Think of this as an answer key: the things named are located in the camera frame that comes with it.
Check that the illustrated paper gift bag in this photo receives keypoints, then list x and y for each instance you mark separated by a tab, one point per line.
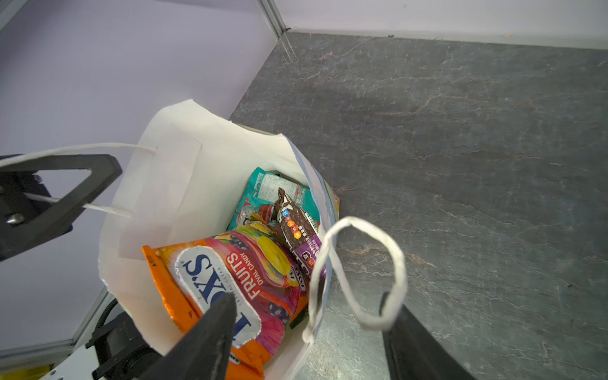
184	181

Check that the purple M&M's packet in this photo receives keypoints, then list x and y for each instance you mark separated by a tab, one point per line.
299	231

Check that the orange Fox's candy bag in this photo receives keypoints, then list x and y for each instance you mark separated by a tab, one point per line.
249	262

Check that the teal Fox's candy bag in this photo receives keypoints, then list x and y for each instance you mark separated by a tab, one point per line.
261	193

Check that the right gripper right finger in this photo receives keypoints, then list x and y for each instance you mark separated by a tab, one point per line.
412	353

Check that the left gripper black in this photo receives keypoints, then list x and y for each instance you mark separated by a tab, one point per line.
26	220

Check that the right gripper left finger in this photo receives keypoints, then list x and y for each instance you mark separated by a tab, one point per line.
202	353

